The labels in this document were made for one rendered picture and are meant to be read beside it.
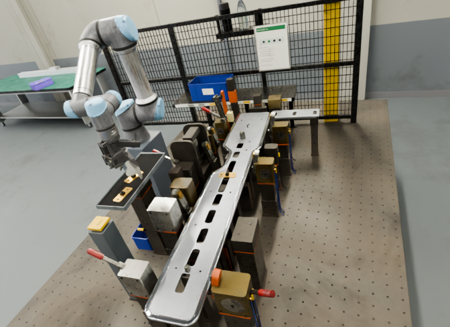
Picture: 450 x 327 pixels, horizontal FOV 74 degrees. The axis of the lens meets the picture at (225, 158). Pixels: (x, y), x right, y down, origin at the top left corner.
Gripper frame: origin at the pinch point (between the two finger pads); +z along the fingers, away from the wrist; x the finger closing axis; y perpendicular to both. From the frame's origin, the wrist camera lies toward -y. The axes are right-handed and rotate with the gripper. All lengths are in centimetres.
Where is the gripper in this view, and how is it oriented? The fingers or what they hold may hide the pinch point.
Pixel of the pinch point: (132, 173)
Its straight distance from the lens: 135.4
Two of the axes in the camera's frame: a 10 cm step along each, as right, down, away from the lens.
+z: 1.9, 8.1, 5.5
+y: -5.8, 5.4, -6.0
